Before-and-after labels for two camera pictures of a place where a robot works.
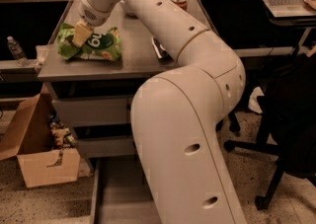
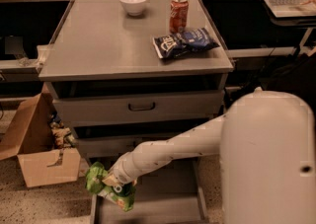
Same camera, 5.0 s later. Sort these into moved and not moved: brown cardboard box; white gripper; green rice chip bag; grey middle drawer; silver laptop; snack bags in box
Moved: green rice chip bag; white gripper
Not moved: brown cardboard box; snack bags in box; grey middle drawer; silver laptop
